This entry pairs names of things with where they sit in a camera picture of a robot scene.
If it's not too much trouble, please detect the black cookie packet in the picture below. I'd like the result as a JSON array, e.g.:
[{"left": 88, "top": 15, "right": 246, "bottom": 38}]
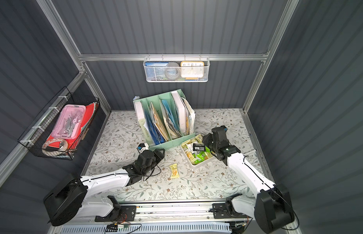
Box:
[{"left": 192, "top": 143, "right": 205, "bottom": 152}]

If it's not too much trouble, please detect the white plastic storage box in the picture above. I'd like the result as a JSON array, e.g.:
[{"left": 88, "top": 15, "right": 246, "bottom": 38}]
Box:
[{"left": 180, "top": 134, "right": 216, "bottom": 169}]

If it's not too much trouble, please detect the yellow cookie packet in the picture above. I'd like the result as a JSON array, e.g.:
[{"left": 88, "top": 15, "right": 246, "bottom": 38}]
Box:
[{"left": 169, "top": 163, "right": 179, "bottom": 179}]

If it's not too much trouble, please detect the mint green file organizer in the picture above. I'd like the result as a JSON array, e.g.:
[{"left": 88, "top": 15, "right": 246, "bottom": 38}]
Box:
[{"left": 133, "top": 89, "right": 196, "bottom": 151}]

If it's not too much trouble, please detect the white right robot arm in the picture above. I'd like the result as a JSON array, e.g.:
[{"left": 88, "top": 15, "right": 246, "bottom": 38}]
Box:
[{"left": 202, "top": 125, "right": 300, "bottom": 234}]

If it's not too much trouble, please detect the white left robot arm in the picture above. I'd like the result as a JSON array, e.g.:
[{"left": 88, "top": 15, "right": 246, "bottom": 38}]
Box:
[{"left": 43, "top": 149, "right": 165, "bottom": 227}]

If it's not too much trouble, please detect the blue box in basket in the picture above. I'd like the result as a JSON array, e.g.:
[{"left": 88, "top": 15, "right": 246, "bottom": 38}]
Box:
[{"left": 144, "top": 61, "right": 169, "bottom": 82}]

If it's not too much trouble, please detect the blue folder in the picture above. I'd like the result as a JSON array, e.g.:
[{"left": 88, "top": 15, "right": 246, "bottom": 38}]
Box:
[{"left": 145, "top": 112, "right": 165, "bottom": 145}]

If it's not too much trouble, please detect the yellow white alarm clock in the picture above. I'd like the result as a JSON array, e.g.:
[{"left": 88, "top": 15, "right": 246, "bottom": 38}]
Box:
[{"left": 180, "top": 61, "right": 205, "bottom": 79}]

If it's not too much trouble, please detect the grey tape roll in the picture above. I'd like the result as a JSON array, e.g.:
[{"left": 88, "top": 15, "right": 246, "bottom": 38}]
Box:
[{"left": 164, "top": 62, "right": 180, "bottom": 81}]

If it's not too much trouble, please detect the clear tape roll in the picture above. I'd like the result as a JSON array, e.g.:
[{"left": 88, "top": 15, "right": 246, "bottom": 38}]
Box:
[{"left": 42, "top": 138, "right": 69, "bottom": 152}]

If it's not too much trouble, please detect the pink plastic pencil case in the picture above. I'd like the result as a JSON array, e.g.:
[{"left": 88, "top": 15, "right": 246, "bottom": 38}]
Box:
[{"left": 51, "top": 104, "right": 86, "bottom": 139}]

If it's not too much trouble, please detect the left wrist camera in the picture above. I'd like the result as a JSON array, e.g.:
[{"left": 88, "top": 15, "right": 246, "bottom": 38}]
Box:
[{"left": 136, "top": 143, "right": 149, "bottom": 154}]

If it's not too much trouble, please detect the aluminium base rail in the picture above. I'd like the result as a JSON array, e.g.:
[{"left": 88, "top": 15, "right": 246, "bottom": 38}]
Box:
[{"left": 54, "top": 199, "right": 290, "bottom": 226}]

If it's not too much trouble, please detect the white wire wall basket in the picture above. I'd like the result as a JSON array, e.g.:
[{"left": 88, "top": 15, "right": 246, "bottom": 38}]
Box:
[{"left": 143, "top": 58, "right": 210, "bottom": 83}]

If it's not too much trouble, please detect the black wire side basket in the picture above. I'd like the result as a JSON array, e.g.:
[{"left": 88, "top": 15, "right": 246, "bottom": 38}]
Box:
[{"left": 18, "top": 87, "right": 100, "bottom": 160}]

